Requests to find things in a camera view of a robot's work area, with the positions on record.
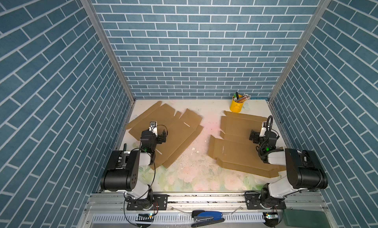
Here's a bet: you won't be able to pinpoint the cardboard box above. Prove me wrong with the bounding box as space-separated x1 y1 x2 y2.
208 111 286 178

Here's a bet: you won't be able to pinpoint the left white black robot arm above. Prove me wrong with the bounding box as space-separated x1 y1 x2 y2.
100 127 168 204

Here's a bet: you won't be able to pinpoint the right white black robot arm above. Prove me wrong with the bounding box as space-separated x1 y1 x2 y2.
250 130 328 207

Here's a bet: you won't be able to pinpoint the green box at front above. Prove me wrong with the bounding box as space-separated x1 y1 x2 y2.
283 209 330 228

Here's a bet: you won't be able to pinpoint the left flat cardboard sheet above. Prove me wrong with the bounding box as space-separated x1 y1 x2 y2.
126 101 203 168

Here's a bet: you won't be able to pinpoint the yellow pen cup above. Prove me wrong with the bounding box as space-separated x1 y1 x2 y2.
230 97 244 113

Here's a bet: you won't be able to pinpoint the pens in cup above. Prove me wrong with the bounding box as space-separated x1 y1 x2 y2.
233 92 251 103

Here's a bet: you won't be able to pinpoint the blue black stapler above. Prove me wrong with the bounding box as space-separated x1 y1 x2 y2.
191 210 225 228

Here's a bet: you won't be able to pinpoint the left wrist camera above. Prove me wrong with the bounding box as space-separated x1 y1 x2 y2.
149 121 158 135

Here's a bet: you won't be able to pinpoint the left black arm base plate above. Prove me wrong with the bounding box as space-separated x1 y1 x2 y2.
126 194 168 211

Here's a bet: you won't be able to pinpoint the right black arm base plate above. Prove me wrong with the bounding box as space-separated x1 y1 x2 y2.
244 192 286 210

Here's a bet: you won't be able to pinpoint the aluminium front rail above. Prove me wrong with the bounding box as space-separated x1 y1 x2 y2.
78 192 337 228

